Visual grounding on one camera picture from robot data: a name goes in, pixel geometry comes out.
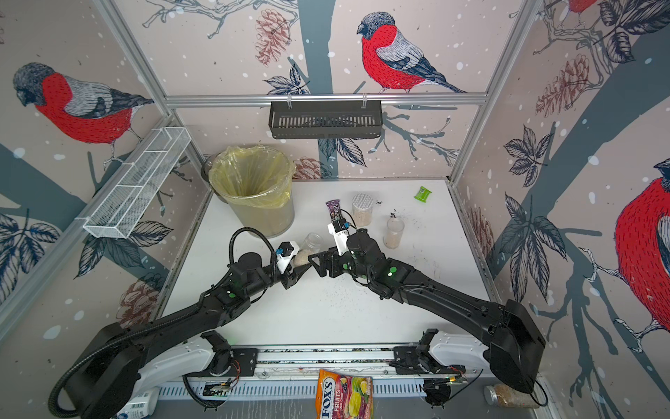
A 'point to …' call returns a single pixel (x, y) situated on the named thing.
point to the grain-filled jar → (506, 395)
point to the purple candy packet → (333, 206)
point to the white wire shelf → (128, 195)
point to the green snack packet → (422, 194)
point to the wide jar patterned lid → (363, 201)
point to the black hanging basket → (325, 119)
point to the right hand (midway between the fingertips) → (319, 251)
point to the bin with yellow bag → (257, 182)
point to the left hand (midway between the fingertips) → (309, 253)
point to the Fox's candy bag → (344, 396)
